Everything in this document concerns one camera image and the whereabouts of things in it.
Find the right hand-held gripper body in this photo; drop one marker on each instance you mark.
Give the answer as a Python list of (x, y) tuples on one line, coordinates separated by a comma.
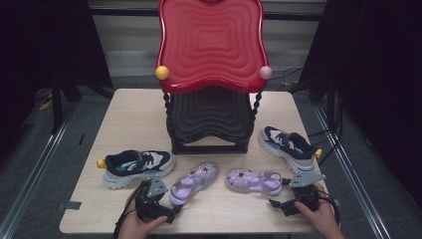
[(305, 179)]

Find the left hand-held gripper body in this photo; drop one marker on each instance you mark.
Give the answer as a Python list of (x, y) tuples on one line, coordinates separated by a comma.
[(156, 187)]

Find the navy white sneaker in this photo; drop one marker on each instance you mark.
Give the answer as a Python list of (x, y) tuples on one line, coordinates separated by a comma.
[(156, 161), (275, 136)]

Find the purple sandal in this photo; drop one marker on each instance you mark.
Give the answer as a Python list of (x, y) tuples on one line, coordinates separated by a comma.
[(199, 176), (245, 181)]

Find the red and black shoe rack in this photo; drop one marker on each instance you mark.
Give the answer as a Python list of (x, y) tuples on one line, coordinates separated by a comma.
[(212, 43)]

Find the person's right hand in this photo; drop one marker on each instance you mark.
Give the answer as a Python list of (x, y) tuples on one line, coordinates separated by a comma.
[(321, 222)]

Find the person's left hand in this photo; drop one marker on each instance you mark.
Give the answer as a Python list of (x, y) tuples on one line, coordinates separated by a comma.
[(136, 229)]

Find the grey tape strip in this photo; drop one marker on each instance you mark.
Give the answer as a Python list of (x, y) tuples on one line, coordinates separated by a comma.
[(68, 205), (336, 201)]

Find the small black tape mark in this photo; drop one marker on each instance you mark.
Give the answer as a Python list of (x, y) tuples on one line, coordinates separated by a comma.
[(81, 139)]

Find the black curtain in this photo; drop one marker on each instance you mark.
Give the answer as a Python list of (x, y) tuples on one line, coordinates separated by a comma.
[(381, 83), (43, 40)]

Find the yellow object on floor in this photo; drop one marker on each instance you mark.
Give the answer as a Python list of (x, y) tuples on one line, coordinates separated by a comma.
[(44, 105)]

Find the black horizontal bar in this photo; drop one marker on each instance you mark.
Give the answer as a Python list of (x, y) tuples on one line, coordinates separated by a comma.
[(126, 12)]

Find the metal floor rail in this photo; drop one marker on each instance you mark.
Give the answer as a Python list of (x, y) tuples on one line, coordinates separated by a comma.
[(43, 159), (351, 172)]

